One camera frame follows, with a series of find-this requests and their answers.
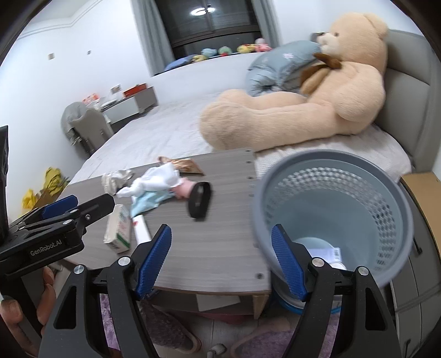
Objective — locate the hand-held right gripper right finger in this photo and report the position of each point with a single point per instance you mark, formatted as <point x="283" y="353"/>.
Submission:
<point x="287" y="261"/>

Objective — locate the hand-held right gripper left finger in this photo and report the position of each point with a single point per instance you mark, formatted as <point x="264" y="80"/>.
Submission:
<point x="155" y="261"/>

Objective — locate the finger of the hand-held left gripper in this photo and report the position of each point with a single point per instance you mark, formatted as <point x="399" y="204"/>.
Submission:
<point x="58" y="206"/>
<point x="98" y="206"/>

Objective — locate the white carton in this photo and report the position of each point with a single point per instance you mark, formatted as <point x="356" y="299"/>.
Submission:
<point x="119" y="229"/>

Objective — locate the white paper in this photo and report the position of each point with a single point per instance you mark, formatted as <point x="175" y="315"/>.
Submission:
<point x="115" y="180"/>

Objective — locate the white paper tube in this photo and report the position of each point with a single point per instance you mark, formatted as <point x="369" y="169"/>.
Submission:
<point x="142" y="230"/>

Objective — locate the blue face mask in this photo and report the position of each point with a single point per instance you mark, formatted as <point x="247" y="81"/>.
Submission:
<point x="148" y="203"/>

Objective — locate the white tissue wad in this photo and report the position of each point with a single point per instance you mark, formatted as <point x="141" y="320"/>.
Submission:
<point x="155" y="180"/>

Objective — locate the black oval object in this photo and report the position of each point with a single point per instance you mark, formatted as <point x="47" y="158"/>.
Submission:
<point x="198" y="201"/>

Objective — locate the printed snack wrapper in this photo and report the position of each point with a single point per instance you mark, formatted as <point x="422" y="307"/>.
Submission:
<point x="184" y="165"/>

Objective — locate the grey perforated plastic bin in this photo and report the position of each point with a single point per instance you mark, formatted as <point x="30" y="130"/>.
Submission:
<point x="379" y="213"/>

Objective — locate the person's left hand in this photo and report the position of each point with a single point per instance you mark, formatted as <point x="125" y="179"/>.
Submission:
<point x="46" y="296"/>

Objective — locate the brown cardboard box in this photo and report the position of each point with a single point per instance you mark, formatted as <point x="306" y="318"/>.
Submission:
<point x="43" y="199"/>

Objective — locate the yellow bag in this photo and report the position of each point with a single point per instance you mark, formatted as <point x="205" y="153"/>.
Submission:
<point x="31" y="199"/>
<point x="57" y="180"/>

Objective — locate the white paper scrap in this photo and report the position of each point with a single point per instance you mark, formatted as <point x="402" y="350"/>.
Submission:
<point x="325" y="256"/>

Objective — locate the white tub with blue rim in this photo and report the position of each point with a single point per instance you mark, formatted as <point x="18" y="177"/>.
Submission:
<point x="286" y="303"/>

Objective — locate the grey slipper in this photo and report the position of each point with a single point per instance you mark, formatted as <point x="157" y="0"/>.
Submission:
<point x="172" y="330"/>

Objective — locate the grey chair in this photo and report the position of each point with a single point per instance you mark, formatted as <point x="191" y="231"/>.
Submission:
<point x="93" y="127"/>

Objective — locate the purple rug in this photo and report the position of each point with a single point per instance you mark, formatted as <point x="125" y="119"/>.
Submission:
<point x="113" y="330"/>

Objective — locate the grey cloth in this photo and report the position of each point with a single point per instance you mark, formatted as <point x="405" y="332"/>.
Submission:
<point x="70" y="117"/>

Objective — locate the bed with grey sheet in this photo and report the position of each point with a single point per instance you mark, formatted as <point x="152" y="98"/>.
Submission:
<point x="165" y="127"/>

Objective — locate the white orange packet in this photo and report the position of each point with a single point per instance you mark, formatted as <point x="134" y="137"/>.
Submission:
<point x="90" y="98"/>

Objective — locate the grey white desk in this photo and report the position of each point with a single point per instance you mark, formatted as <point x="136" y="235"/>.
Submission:
<point x="134" y="103"/>

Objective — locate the red box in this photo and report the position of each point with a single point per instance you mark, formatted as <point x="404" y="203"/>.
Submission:
<point x="135" y="90"/>

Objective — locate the white nightstand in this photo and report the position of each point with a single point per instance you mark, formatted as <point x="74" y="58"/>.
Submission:
<point x="413" y="309"/>

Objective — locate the beige teddy bear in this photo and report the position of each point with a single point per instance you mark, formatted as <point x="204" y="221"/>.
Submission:
<point x="310" y="113"/>

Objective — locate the brown cardboard sheet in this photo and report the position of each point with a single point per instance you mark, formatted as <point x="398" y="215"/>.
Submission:
<point x="425" y="199"/>

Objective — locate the blue cushion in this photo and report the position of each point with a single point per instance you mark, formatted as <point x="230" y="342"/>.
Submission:
<point x="179" y="63"/>

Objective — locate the small yellow plush toy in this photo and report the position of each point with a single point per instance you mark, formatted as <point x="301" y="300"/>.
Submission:
<point x="198" y="58"/>

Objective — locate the grey curtain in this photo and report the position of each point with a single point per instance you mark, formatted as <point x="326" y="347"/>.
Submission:
<point x="155" y="34"/>
<point x="263" y="17"/>

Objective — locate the blue green plush toy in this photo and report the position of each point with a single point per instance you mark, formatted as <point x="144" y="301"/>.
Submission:
<point x="208" y="52"/>

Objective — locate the blue grey pillows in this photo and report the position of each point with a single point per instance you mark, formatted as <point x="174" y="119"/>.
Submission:
<point x="275" y="69"/>

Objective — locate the grey padded headboard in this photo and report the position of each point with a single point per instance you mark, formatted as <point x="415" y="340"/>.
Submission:
<point x="410" y="86"/>

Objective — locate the row of small plush toys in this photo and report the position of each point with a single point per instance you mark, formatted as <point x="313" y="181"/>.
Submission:
<point x="213" y="24"/>

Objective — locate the pink plush toy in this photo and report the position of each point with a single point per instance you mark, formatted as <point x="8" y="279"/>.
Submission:
<point x="262" y="44"/>

